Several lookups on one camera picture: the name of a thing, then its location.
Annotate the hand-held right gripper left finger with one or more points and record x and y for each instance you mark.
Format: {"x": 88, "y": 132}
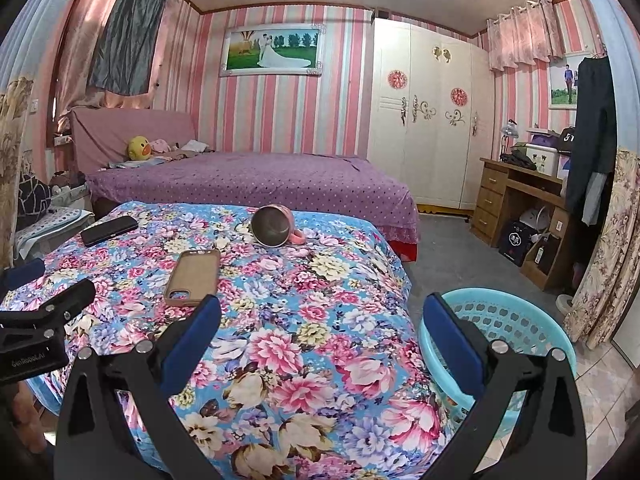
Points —
{"x": 187, "y": 347}

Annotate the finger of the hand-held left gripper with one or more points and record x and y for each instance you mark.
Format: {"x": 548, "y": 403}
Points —
{"x": 20, "y": 274}
{"x": 70, "y": 297}

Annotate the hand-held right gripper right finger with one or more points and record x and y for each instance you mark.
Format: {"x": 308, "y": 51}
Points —
{"x": 452, "y": 345}

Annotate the turquoise plastic basket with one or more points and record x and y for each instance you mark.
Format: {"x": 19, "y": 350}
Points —
{"x": 510, "y": 325}

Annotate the person's left forearm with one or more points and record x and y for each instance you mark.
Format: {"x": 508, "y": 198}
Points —
{"x": 30, "y": 420}

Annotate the white dotted cloth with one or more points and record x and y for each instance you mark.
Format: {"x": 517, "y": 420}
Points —
{"x": 55, "y": 227}

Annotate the cardboard tube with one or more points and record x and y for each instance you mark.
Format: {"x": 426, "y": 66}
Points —
{"x": 192, "y": 277}

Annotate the black phone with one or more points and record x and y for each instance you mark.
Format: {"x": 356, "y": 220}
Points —
{"x": 110, "y": 231}

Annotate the black patterned bag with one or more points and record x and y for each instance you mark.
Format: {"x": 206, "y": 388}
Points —
{"x": 34, "y": 197}

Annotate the pale floral door curtain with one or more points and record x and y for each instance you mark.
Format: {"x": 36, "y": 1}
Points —
{"x": 15, "y": 160}
{"x": 607, "y": 260}

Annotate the black shopping bag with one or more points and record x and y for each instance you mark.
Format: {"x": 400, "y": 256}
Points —
{"x": 515, "y": 242}

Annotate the white floor stand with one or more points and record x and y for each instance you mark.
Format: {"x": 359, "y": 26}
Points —
{"x": 566, "y": 303}

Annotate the dark brown bag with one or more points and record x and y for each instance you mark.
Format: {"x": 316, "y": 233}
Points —
{"x": 547, "y": 254}

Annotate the pink cup with steel inside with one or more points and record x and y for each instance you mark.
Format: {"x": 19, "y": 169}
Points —
{"x": 270, "y": 227}

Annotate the white fan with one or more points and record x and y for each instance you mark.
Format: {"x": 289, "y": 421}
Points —
{"x": 535, "y": 219}

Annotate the wooden desk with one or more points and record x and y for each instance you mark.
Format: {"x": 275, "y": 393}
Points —
{"x": 490, "y": 195}

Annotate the pink covered headboard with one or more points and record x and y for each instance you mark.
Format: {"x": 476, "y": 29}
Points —
{"x": 105, "y": 135}

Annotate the yellow duck plush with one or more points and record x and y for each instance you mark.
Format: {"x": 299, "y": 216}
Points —
{"x": 139, "y": 148}

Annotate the pink plush toy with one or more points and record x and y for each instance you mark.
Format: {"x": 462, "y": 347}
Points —
{"x": 161, "y": 146}

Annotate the bed with purple dotted bedspread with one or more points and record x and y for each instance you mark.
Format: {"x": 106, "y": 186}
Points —
{"x": 270, "y": 180}

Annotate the dark clothes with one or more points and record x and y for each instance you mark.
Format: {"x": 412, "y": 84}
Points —
{"x": 517, "y": 160}

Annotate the white wardrobe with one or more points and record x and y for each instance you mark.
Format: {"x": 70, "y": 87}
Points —
{"x": 430, "y": 150}

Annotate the white storage box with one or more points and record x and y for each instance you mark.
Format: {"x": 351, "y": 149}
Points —
{"x": 544, "y": 160}

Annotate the desk lamp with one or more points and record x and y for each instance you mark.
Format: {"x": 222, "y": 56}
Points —
{"x": 508, "y": 134}

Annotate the pink window curtain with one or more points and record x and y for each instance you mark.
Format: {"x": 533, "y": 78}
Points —
{"x": 75, "y": 60}

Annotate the purple box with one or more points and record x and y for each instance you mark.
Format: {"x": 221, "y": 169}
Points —
{"x": 546, "y": 138}

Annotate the red round paper decal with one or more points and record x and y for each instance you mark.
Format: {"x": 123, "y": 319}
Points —
{"x": 459, "y": 96}
{"x": 397, "y": 79}

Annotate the hanging dark jacket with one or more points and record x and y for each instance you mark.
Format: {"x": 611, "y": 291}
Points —
{"x": 590, "y": 130}

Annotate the dark grey curtain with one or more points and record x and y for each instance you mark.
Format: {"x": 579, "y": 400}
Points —
{"x": 127, "y": 35}

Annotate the small framed photo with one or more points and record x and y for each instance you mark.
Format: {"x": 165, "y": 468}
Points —
{"x": 561, "y": 82}

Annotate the framed wedding picture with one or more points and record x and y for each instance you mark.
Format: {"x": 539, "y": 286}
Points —
{"x": 272, "y": 51}

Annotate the pink curtain valance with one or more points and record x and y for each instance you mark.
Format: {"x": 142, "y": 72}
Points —
{"x": 525, "y": 35}

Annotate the wall switch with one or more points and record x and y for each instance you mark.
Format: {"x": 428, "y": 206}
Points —
{"x": 35, "y": 105}

